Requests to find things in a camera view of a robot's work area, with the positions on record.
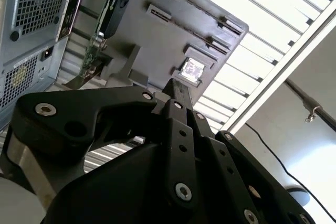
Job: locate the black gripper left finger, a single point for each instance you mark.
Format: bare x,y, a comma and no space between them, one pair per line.
78,108

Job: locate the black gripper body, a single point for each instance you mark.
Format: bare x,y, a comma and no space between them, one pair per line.
118,195

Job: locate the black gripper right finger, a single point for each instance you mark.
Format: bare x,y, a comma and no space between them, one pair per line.
223,161

